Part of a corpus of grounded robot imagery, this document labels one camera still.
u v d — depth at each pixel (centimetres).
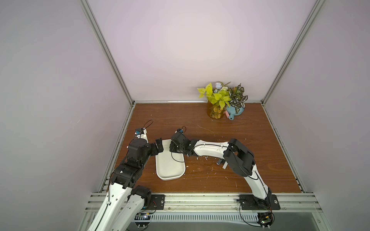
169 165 85
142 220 72
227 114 110
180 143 71
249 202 72
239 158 52
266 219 70
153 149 64
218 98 90
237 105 89
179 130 86
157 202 73
